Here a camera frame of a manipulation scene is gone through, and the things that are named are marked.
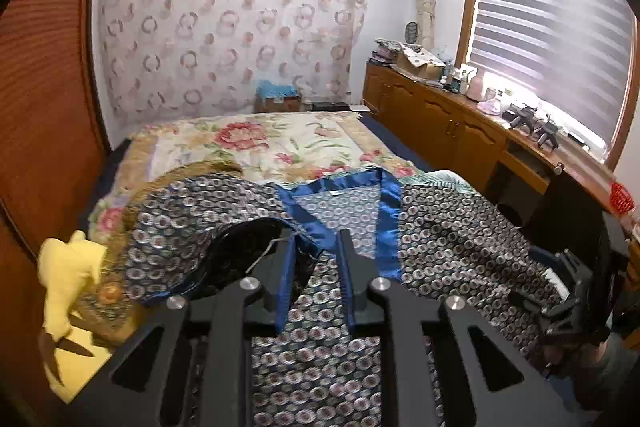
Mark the gold patterned cushion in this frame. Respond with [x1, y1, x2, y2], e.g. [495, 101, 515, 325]
[76, 160, 243, 346]

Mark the long wooden cabinet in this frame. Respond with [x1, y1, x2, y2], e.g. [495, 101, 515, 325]
[362, 62, 613, 225]

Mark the wooden louvered wardrobe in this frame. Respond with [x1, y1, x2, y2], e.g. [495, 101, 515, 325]
[1, 0, 108, 426]

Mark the navy patterned silk garment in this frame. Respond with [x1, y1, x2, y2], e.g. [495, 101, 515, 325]
[121, 166, 564, 427]

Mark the yellow cloth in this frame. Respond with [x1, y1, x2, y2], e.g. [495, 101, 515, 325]
[37, 230, 112, 403]

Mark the patterned wall curtain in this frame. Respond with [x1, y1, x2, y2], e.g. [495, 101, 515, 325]
[98, 0, 369, 129]

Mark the red mesh basket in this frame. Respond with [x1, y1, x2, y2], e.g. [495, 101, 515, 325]
[610, 182, 636, 216]

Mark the floral bed quilt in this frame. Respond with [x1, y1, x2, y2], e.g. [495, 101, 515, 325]
[86, 112, 429, 244]

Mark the pink vase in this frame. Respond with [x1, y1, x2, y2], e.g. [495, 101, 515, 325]
[465, 70, 485, 103]

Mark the open cardboard box on cabinet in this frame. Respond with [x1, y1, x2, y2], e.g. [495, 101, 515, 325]
[396, 44, 446, 80]

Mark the cardboard box with blue cloth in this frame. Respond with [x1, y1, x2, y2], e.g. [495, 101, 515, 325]
[254, 80, 302, 113]

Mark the zebra window blind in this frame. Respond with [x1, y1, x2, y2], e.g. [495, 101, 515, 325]
[466, 0, 634, 150]

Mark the black gripper on cabinet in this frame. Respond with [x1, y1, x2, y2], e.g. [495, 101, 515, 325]
[502, 104, 537, 134]
[534, 116, 559, 152]

